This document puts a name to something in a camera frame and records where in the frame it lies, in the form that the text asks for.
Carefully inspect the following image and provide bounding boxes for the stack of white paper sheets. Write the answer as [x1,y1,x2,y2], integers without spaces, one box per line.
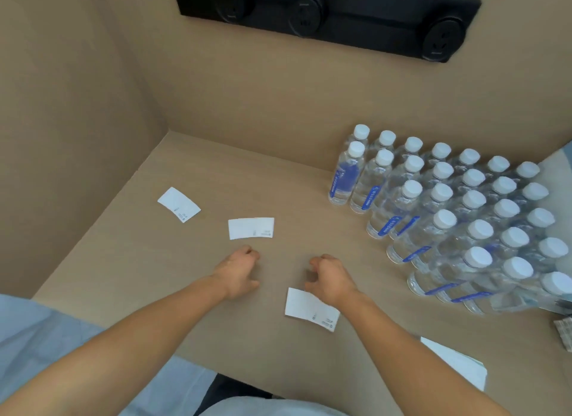
[419,336,488,392]

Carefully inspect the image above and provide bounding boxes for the person's right forearm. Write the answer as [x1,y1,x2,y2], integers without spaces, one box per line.
[328,290,513,416]

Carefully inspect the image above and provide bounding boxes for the white paper label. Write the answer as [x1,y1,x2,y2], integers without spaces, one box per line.
[285,287,341,333]
[228,217,275,241]
[157,187,202,223]

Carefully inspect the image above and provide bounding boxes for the black socket panel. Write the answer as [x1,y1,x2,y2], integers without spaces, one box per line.
[171,0,482,64]

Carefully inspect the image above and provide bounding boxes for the person's left forearm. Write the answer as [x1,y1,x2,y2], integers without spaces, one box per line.
[0,274,231,416]

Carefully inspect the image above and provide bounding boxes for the round black power socket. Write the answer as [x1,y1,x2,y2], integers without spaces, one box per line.
[212,0,260,26]
[288,0,326,39]
[422,15,467,63]

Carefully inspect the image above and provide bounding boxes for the grey foil packet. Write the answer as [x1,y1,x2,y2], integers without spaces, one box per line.
[553,316,572,353]

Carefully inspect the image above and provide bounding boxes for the person's right hand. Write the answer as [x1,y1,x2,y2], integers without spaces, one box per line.
[305,254,358,307]

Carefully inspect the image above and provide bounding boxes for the person's left hand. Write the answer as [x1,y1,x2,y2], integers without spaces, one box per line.
[210,245,261,301]

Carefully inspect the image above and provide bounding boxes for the group of clear water bottles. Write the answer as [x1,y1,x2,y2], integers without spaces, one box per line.
[328,124,572,316]

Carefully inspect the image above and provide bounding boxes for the dark trousers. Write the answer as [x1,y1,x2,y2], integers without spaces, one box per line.
[194,373,274,416]

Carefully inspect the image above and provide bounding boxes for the light blue shirt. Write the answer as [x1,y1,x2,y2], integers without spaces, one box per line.
[0,294,350,416]

